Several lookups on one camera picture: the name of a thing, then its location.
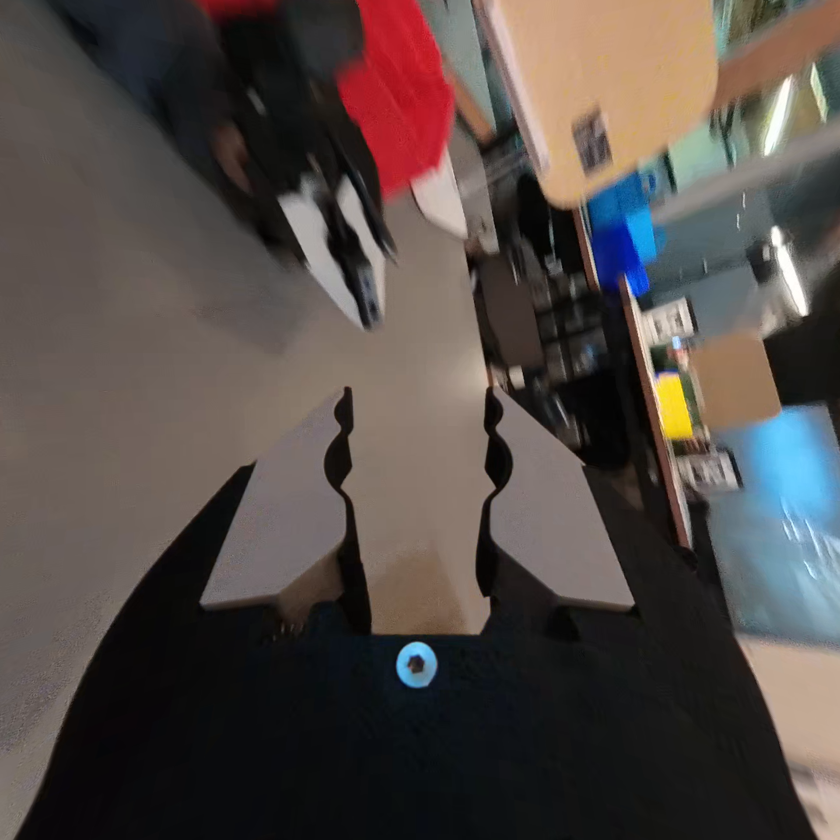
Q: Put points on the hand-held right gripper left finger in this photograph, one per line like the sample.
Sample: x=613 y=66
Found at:
x=282 y=531

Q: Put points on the black box under table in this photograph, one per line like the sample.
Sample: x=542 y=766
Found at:
x=512 y=315

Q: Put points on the framed marker tag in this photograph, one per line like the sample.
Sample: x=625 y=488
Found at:
x=669 y=321
x=712 y=471

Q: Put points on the small yellow bin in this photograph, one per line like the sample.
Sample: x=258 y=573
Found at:
x=674 y=407

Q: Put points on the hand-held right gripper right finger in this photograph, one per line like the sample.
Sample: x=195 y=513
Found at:
x=558 y=531

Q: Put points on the long brown-edged table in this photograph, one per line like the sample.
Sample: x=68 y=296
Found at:
x=649 y=394

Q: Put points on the blue storage bin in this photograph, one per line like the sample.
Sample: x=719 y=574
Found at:
x=620 y=243

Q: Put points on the wooden stand board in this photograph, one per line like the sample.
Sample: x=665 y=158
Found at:
x=610 y=65

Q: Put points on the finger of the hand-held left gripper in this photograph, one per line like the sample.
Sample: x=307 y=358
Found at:
x=361 y=216
x=315 y=243

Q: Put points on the red storage bin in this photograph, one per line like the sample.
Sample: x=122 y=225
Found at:
x=400 y=98

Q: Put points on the white stand base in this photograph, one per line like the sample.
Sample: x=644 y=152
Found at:
x=443 y=197

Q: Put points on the black wall panel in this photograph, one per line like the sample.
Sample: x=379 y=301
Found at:
x=807 y=341

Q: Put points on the black label sticker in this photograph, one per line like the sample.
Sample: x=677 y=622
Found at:
x=592 y=141

